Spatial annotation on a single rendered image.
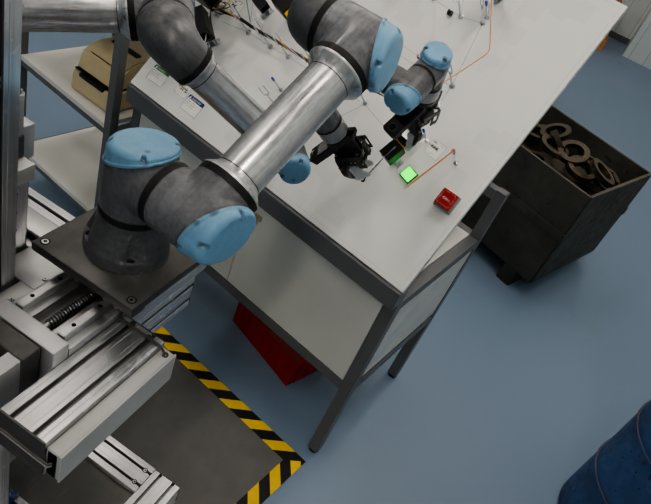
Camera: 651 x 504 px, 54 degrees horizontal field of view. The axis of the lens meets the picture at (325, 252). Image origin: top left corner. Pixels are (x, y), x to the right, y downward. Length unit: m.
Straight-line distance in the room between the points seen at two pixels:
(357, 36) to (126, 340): 0.65
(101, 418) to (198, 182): 0.39
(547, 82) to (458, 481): 1.51
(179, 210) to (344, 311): 1.09
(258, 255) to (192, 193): 1.17
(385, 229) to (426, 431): 1.11
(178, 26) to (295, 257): 0.95
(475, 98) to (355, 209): 0.47
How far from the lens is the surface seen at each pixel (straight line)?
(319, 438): 2.38
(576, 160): 3.77
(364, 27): 1.14
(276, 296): 2.16
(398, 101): 1.51
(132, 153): 1.03
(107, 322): 1.16
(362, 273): 1.84
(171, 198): 1.00
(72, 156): 3.03
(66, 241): 1.20
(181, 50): 1.31
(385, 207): 1.86
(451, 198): 1.81
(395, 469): 2.55
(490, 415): 2.94
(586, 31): 2.05
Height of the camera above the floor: 1.96
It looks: 37 degrees down
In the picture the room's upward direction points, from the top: 23 degrees clockwise
